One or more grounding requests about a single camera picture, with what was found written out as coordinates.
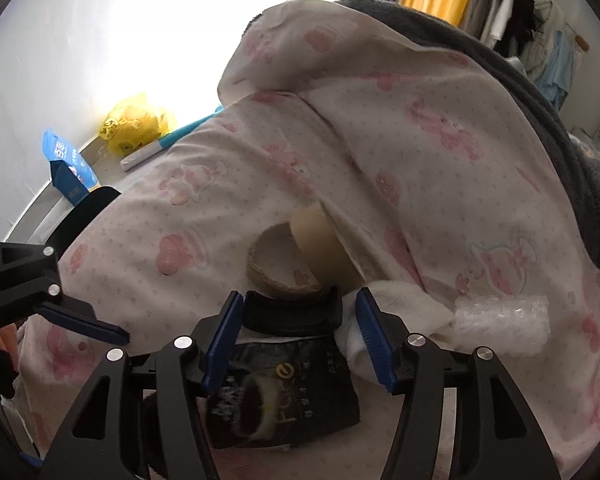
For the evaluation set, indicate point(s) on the white sock ball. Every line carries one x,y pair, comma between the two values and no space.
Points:
419,312

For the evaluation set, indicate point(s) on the person's left hand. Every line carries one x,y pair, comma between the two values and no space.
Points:
8,343

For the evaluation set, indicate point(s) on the black snack wrapper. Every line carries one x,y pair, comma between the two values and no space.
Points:
282,394

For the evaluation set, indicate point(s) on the teal plush toy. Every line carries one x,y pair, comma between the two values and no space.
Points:
163,143

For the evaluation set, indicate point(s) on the clear bubble wrap roll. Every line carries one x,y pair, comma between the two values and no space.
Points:
511,325

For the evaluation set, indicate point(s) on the yellow plastic bag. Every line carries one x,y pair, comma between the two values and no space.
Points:
134,123

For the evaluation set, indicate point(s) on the pink patterned white quilt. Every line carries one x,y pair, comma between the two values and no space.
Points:
425,163

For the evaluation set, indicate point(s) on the hanging clothes rack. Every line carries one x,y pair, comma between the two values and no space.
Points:
536,35

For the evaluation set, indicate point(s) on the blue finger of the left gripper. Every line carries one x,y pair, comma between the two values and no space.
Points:
79,317

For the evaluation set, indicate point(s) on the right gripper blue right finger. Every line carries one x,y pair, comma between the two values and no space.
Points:
378,329

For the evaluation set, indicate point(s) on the blue paper package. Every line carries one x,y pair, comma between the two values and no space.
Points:
71,175

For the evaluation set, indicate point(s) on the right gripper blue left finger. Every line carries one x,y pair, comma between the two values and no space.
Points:
218,335

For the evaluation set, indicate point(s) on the brown cardboard tape core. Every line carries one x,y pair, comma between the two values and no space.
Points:
323,251

